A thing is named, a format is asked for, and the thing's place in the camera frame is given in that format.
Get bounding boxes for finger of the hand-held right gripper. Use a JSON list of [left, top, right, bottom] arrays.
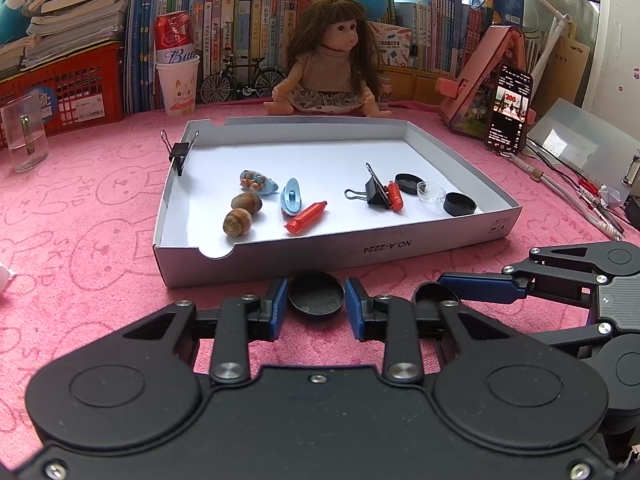
[[438, 241, 609, 307], [544, 323, 614, 361]]

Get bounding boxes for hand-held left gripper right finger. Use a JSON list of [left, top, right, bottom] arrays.
[[344, 276, 532, 386]]

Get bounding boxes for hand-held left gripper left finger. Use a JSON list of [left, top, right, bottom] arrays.
[[106, 276, 290, 387]]

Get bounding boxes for black round plastic cap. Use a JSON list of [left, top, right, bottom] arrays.
[[288, 271, 347, 322], [394, 173, 423, 196], [442, 192, 478, 217], [414, 282, 458, 306]]

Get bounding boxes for brown acorn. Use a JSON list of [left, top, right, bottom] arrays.
[[222, 208, 253, 238], [231, 191, 263, 216]]

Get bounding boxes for clear small dish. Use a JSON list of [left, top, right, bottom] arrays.
[[416, 181, 447, 204]]

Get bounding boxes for plain blue hair clip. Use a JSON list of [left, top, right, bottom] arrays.
[[279, 177, 304, 217]]

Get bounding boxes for large black binder clip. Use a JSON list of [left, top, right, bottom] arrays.
[[344, 162, 393, 209]]

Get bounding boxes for blue dish with toy food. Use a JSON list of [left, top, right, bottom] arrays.
[[239, 169, 280, 196]]

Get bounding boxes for white cardboard box tray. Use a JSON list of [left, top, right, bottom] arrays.
[[151, 117, 522, 289]]

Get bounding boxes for silver metal clip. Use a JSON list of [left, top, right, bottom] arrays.
[[621, 149, 640, 187]]

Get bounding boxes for black smartphone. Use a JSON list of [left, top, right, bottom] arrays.
[[484, 64, 533, 156]]

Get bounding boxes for grey plastic folder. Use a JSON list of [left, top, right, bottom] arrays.
[[527, 99, 640, 196]]

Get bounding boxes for small black binder clip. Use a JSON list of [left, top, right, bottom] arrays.
[[160, 129, 201, 177]]

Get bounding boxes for tan cardboard box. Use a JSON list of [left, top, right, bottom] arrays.
[[385, 67, 451, 103]]

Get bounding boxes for pink printed table cloth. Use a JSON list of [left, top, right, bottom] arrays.
[[0, 97, 640, 411]]

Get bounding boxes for pink phone stand case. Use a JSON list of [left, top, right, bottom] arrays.
[[434, 25, 538, 141]]

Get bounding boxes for black miniature bicycle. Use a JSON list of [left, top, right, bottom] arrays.
[[200, 55, 286, 106]]

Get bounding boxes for white cat paper cup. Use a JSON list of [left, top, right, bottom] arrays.
[[156, 55, 201, 117]]

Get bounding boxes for long-haired baby doll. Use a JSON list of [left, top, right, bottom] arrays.
[[263, 0, 393, 120]]

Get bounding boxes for white plastic tubes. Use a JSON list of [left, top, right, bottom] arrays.
[[530, 0, 572, 81]]

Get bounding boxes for colourful printed box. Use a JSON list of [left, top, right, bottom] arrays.
[[367, 22, 416, 68]]

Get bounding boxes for row of upright books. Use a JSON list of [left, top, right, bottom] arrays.
[[125, 0, 546, 116]]

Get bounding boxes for red beer can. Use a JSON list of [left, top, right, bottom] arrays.
[[154, 10, 196, 66]]

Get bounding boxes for clear glass cup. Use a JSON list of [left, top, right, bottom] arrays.
[[0, 99, 50, 173]]

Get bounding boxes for large red plastic basket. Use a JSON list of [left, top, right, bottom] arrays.
[[0, 42, 126, 136]]

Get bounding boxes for stack of lying books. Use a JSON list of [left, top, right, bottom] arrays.
[[0, 0, 131, 81]]

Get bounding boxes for small blue white plush toy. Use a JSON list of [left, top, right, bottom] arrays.
[[0, 0, 36, 43]]

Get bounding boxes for white braided cable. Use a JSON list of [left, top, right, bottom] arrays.
[[507, 152, 626, 238]]

